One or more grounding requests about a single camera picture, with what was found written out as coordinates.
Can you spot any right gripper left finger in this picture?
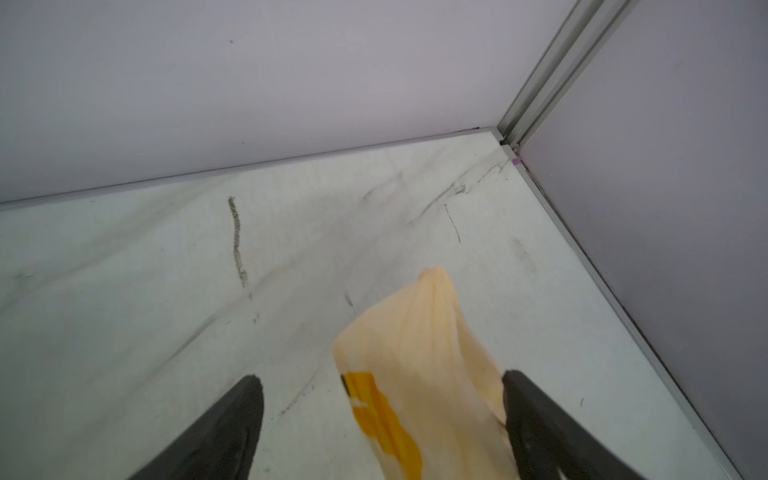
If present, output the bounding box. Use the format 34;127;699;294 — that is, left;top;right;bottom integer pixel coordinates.
132;375;264;480

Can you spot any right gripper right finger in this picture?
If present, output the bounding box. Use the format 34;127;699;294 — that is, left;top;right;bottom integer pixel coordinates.
502;370;643;480

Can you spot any beige plastic bag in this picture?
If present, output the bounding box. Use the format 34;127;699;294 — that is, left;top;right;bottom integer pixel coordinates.
332;266;519;479

